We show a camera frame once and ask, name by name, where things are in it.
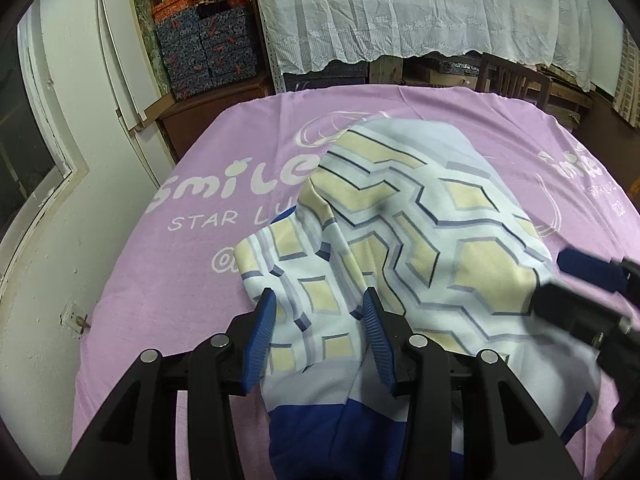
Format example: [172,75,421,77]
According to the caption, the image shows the stack of patterned storage boxes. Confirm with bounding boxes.
[152,0,262,101]

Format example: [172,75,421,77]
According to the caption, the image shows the blue red white hooded jacket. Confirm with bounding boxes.
[234,118,600,479]

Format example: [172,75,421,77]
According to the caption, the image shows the white boards leaning on wall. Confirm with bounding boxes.
[96,0,164,131]

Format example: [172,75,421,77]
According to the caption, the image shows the white lace curtain cloth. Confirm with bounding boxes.
[258,0,592,89]

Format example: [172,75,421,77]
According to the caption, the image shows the beige patterned window curtain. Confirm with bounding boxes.
[613,28,640,129]

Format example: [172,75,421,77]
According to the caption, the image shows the wall power socket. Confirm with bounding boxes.
[60,302,91,337]

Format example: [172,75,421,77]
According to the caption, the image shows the window with metal frame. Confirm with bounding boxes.
[1,1,85,278]

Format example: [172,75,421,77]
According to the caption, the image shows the brown wooden cabinet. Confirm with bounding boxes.
[156,73,273,162]

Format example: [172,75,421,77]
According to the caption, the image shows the dark wooden chair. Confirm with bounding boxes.
[475,53,551,110]

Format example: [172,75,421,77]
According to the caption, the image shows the pink printed bed sheet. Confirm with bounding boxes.
[73,86,639,479]

